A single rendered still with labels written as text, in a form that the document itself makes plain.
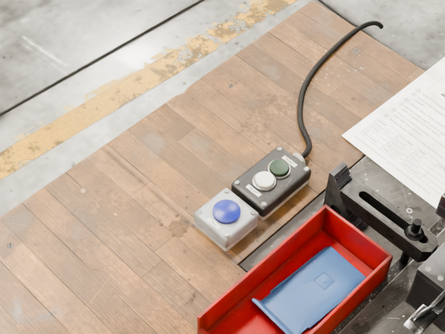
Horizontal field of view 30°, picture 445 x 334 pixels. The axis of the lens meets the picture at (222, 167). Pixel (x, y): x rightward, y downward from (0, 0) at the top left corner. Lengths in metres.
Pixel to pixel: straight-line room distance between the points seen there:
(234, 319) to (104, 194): 0.28
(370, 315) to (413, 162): 0.28
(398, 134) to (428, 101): 0.09
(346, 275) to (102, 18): 1.87
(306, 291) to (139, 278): 0.23
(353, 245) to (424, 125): 0.28
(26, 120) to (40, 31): 0.40
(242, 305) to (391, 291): 0.21
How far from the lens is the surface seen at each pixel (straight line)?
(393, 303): 1.17
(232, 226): 1.17
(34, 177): 2.44
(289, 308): 1.13
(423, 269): 1.11
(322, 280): 1.16
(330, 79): 1.41
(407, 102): 1.40
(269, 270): 1.15
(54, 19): 2.90
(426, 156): 1.33
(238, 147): 1.30
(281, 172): 1.22
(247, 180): 1.22
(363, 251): 1.17
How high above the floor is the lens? 1.90
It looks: 52 degrees down
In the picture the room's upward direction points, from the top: 2 degrees clockwise
